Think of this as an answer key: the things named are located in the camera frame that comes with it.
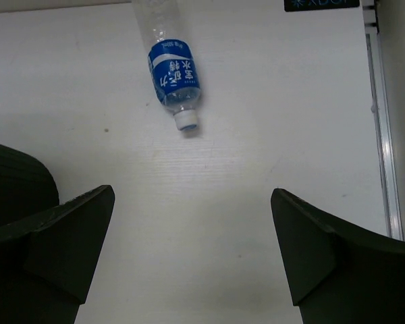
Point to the right black table label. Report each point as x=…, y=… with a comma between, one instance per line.
x=314, y=5

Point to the blue label clear bottle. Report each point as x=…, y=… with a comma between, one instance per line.
x=170, y=60

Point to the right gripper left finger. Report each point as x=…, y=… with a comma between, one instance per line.
x=48, y=260

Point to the black ribbed plastic bin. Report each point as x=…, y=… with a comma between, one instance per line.
x=26, y=186

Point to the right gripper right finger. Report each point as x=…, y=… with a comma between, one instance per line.
x=338, y=272

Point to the aluminium rail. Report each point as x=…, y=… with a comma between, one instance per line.
x=382, y=123

